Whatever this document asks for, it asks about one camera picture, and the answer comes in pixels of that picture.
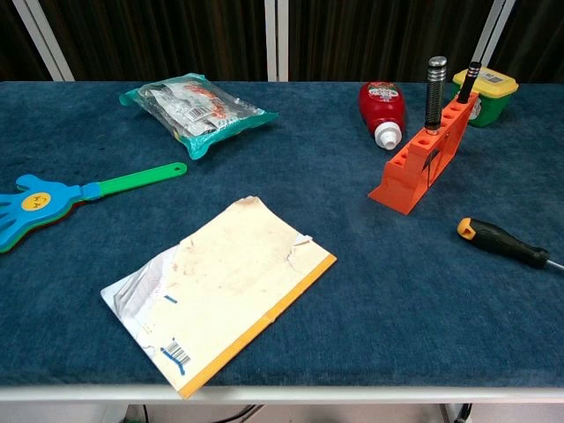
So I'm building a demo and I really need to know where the small black tool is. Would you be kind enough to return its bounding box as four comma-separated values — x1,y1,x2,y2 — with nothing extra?
424,56,449,189

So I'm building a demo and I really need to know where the black handled precision screwdriver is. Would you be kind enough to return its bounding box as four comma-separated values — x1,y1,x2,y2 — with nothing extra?
459,61,482,105

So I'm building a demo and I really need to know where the orange test tube rack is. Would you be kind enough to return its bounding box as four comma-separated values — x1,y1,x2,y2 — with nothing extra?
367,91,482,216

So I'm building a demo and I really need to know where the black orange large screwdriver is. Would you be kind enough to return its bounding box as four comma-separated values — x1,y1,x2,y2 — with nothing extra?
456,217,564,271

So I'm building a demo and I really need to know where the blue hand clapper toy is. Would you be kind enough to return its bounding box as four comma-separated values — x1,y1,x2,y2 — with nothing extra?
0,161,189,255

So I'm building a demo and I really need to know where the blue felt table cover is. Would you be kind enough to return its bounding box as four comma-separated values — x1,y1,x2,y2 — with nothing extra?
0,80,564,389

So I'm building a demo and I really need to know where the cream book yellow spine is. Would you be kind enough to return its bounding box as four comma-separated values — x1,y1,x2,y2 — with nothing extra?
100,196,338,401

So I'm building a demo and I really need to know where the teal snack packet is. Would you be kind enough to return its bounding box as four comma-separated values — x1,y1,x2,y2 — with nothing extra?
119,72,279,161

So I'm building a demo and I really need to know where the red ketchup bottle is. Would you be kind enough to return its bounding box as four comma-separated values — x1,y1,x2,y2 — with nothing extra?
358,81,407,152

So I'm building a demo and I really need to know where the black pleated curtain panel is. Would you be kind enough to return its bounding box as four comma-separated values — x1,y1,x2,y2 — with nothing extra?
288,0,503,85
495,0,564,85
39,0,268,83
0,0,49,83

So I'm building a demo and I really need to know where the yellow lidded green container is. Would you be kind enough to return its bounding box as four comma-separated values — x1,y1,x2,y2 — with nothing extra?
452,68,520,129

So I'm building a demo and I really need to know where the white frame post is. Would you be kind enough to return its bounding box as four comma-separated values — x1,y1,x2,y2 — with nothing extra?
263,0,290,83
11,0,76,83
477,0,517,85

